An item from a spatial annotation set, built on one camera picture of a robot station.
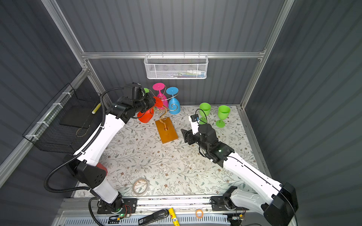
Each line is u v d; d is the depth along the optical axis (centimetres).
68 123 71
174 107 91
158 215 68
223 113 96
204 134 53
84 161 43
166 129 104
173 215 70
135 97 57
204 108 103
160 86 85
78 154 43
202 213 71
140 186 81
